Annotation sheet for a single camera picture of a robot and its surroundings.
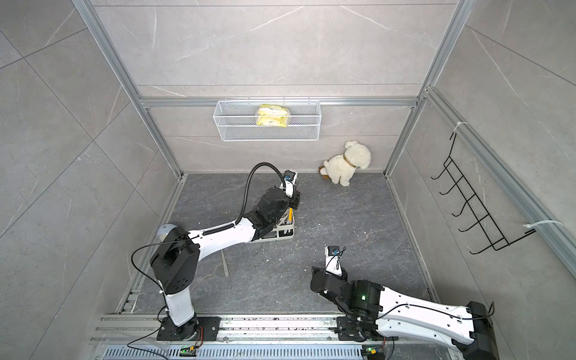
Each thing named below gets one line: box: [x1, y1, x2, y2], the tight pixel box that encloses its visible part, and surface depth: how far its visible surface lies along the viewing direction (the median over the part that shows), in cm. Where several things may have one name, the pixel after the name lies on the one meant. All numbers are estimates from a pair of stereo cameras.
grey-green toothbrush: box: [220, 249, 229, 278], surface depth 88 cm
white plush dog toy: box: [318, 139, 372, 187], surface depth 112 cm
